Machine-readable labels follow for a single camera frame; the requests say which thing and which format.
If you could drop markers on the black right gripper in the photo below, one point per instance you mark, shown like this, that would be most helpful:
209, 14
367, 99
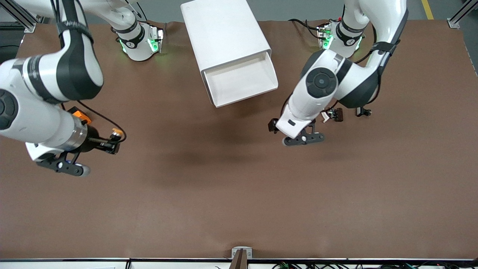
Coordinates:
92, 139

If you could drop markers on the orange push button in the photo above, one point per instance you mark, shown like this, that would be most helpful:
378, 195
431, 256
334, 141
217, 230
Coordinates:
117, 131

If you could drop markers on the beige-fronted white drawer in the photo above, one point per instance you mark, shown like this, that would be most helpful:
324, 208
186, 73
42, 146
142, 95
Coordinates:
239, 80

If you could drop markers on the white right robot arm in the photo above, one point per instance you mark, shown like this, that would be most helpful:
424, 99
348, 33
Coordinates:
37, 119

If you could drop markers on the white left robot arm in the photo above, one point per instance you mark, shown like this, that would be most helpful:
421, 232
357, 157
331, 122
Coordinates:
317, 93

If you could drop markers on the white drawer cabinet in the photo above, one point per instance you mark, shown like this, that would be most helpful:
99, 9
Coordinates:
224, 30

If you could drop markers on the orange and black box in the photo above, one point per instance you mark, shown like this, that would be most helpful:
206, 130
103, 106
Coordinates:
84, 116

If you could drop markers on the white curved plastic part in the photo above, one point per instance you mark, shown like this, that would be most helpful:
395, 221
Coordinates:
325, 118

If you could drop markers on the dark brown electrical component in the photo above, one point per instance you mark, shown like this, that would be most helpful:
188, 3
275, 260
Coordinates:
338, 115

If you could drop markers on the small black white component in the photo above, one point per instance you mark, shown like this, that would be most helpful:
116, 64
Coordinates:
361, 112

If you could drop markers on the white table edge rail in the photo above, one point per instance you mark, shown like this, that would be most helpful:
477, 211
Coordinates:
74, 264

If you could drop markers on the grey metal bracket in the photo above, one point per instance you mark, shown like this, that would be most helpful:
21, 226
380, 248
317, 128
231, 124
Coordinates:
242, 249

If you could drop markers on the brown post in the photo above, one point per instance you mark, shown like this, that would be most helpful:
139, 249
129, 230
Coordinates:
239, 261

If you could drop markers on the aluminium frame profile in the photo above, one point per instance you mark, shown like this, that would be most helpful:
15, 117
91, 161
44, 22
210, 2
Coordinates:
453, 23
29, 26

